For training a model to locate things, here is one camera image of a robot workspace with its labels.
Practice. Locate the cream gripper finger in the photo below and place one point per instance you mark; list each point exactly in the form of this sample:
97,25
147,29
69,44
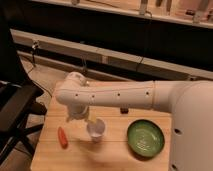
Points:
92,118

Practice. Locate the white paper cup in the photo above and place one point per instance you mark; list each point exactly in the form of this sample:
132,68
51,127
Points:
96,130

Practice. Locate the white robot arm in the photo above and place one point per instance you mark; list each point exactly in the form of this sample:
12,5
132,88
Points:
189,102

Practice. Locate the black rectangular block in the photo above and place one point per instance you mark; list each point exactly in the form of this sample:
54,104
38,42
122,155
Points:
124,110

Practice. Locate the green bowl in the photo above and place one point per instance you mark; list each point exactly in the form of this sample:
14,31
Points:
145,138

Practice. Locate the black office chair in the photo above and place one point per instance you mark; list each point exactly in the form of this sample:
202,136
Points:
16,104

